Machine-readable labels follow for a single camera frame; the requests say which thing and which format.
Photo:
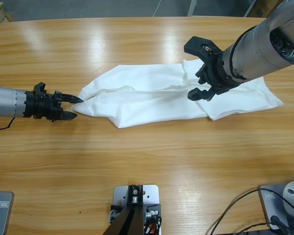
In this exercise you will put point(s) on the black block with silver connector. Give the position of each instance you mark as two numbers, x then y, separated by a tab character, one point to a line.
154	209

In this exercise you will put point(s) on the white camera mounting plate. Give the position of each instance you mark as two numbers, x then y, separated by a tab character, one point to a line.
150	193

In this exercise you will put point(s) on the white metal frame leg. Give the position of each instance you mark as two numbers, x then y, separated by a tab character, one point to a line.
192	7
250	8

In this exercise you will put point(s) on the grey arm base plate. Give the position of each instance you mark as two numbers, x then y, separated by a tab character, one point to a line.
265	206
5	215

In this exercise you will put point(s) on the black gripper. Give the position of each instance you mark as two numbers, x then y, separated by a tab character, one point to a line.
220	76
41	107

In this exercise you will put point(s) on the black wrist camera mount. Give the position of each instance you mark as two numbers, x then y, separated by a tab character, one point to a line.
196	46
40	88

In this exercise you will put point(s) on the cardboard box with blue print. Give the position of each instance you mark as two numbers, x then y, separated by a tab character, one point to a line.
259	9

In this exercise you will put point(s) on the black and silver clamp fitting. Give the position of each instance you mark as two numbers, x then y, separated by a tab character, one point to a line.
114	215

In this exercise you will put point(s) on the black bracket with silver bolt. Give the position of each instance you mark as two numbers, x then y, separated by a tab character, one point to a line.
134	195

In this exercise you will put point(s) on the white T-shirt with UNITREE print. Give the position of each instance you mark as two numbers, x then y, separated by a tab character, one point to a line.
149	98

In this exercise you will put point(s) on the dark camera post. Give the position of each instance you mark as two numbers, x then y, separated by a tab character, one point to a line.
127	225

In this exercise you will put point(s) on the wooden pallet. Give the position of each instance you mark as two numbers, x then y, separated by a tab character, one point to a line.
1	12

